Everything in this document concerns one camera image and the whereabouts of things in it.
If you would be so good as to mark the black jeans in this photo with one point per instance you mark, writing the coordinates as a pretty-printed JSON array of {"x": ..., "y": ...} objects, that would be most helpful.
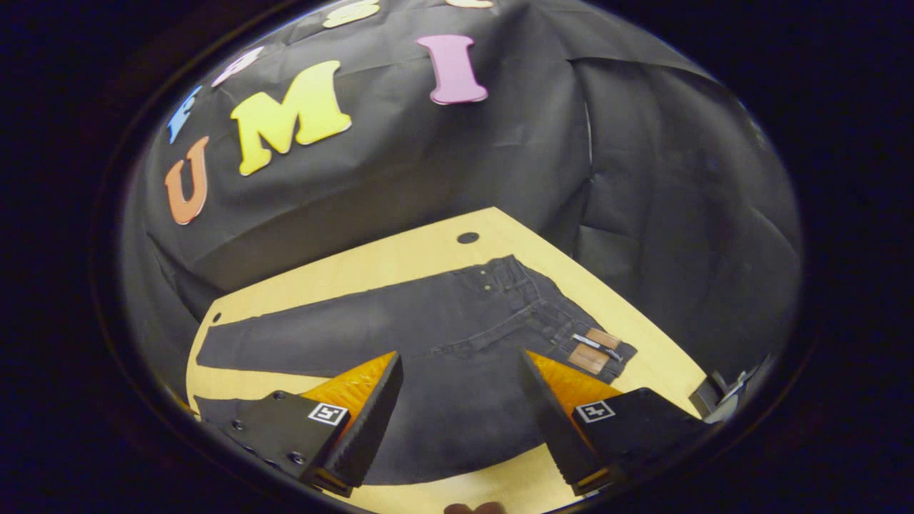
[{"x": 443, "y": 321}]

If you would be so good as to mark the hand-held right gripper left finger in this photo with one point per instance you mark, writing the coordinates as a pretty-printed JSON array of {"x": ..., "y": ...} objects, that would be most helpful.
[{"x": 375, "y": 421}]

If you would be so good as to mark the grey metal bracket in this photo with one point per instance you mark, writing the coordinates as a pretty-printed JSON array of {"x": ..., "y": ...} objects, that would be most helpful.
[{"x": 717, "y": 396}]

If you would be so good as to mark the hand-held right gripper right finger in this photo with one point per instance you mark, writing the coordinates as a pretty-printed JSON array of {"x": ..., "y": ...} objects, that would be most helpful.
[{"x": 553, "y": 421}]

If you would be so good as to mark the black backdrop cloth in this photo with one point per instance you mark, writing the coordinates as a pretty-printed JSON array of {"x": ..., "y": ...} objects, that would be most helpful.
[{"x": 500, "y": 157}]

